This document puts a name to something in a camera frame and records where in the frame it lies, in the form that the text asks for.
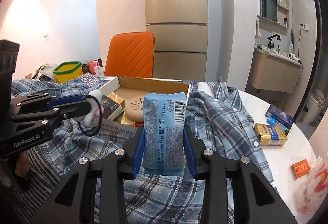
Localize black face tissue pack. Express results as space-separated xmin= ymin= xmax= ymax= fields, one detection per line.
xmin=101 ymin=95 xmax=122 ymax=120

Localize yellow blue cigarette pack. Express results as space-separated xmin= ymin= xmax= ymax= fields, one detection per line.
xmin=107 ymin=92 xmax=126 ymax=109

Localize red gold cigarette pack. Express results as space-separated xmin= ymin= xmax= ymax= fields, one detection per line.
xmin=121 ymin=112 xmax=144 ymax=127

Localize beige round vented disc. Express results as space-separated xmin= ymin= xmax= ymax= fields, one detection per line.
xmin=124 ymin=96 xmax=144 ymax=122

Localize light blue tissue pack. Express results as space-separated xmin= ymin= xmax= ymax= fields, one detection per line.
xmin=143 ymin=92 xmax=186 ymax=176

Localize left hand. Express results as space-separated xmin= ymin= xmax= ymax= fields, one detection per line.
xmin=15 ymin=151 xmax=30 ymax=177

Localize grey striped cloth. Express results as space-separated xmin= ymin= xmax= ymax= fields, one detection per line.
xmin=9 ymin=147 xmax=62 ymax=223

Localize yellow bin green rim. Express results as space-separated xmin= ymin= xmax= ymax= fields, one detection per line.
xmin=53 ymin=61 xmax=83 ymax=83

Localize red white plastic bag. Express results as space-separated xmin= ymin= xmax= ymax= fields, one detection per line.
xmin=294 ymin=154 xmax=327 ymax=215

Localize small orange box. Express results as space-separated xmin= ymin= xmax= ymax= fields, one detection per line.
xmin=292 ymin=159 xmax=310 ymax=178

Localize rhinestone studded fabric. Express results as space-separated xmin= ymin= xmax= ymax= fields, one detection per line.
xmin=77 ymin=72 xmax=100 ymax=86

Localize gold blue cigarette pack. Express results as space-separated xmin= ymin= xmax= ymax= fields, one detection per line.
xmin=254 ymin=123 xmax=287 ymax=146

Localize red bag on floor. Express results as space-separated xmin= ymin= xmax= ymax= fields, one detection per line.
xmin=88 ymin=60 xmax=102 ymax=74

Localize dark blue small box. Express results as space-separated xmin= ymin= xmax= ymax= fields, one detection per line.
xmin=265 ymin=105 xmax=294 ymax=133

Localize shallow cardboard box tray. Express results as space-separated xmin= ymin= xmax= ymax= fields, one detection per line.
xmin=97 ymin=75 xmax=192 ymax=137

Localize blue plaid shirt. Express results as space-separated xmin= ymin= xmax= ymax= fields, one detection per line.
xmin=10 ymin=77 xmax=278 ymax=224

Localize orange quilted chair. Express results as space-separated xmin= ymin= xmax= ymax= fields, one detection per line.
xmin=104 ymin=32 xmax=155 ymax=78

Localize white trash can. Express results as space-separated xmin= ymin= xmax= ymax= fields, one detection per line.
xmin=301 ymin=89 xmax=326 ymax=125

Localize beige bathroom vanity cabinet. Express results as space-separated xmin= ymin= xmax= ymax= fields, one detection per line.
xmin=248 ymin=48 xmax=302 ymax=94

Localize white hair dryer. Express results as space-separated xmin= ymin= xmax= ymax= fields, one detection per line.
xmin=288 ymin=53 xmax=302 ymax=63

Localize black faucet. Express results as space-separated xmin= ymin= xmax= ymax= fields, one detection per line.
xmin=267 ymin=33 xmax=282 ymax=50

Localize beige three-door refrigerator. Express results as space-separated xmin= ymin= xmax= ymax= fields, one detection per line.
xmin=145 ymin=0 xmax=208 ymax=81

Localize mirror cabinet with shelves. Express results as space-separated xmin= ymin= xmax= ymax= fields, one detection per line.
xmin=257 ymin=0 xmax=290 ymax=29

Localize dark bathroom door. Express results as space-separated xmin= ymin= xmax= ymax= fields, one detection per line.
xmin=292 ymin=0 xmax=322 ymax=120

